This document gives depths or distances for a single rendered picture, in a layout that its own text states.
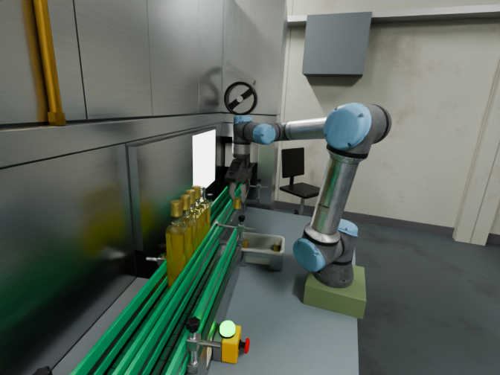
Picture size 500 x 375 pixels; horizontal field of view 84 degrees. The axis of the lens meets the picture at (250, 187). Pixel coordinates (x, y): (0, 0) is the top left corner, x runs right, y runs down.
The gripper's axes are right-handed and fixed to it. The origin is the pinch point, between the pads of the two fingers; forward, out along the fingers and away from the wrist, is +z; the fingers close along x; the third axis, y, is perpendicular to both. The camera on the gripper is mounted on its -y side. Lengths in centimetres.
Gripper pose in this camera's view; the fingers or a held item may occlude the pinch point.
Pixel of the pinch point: (237, 200)
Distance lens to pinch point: 120.3
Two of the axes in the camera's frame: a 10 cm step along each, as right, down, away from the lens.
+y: 3.0, -2.7, 9.1
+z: -0.5, 9.5, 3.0
